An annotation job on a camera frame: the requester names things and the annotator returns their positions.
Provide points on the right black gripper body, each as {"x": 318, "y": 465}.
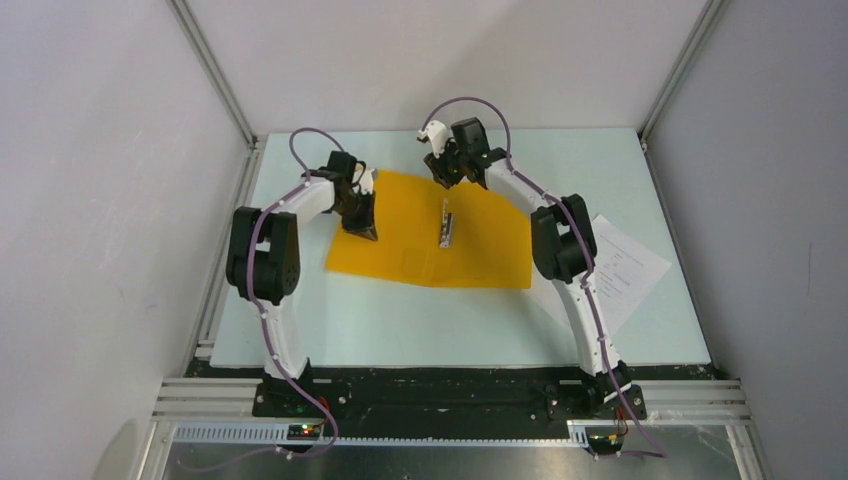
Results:
{"x": 449, "y": 166}

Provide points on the metal folder clip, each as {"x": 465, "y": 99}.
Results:
{"x": 447, "y": 225}

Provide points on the aluminium frame rail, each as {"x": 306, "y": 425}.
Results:
{"x": 223, "y": 429}

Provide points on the aluminium corner post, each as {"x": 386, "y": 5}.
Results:
{"x": 694, "y": 44}
{"x": 192, "y": 30}

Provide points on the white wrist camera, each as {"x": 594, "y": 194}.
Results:
{"x": 437, "y": 136}
{"x": 364, "y": 179}

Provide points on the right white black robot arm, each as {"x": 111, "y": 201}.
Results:
{"x": 563, "y": 250}

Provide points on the right controller board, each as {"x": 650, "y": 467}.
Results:
{"x": 605, "y": 445}

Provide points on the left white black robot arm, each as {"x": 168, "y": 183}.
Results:
{"x": 263, "y": 259}

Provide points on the right aluminium corner post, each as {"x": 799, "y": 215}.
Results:
{"x": 694, "y": 44}

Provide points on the orange file folder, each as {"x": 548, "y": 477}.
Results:
{"x": 491, "y": 245}

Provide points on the left aluminium corner post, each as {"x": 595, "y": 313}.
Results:
{"x": 192, "y": 30}

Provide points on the left controller board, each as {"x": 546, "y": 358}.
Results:
{"x": 304, "y": 432}

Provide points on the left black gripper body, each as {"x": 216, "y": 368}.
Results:
{"x": 357, "y": 204}

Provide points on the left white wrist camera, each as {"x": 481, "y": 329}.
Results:
{"x": 364, "y": 179}

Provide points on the controller board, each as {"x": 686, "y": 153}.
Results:
{"x": 304, "y": 432}
{"x": 605, "y": 445}

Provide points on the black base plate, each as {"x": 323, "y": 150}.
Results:
{"x": 444, "y": 403}

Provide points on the white paper sheet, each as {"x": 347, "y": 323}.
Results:
{"x": 625, "y": 272}

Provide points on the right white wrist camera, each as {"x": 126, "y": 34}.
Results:
{"x": 437, "y": 136}

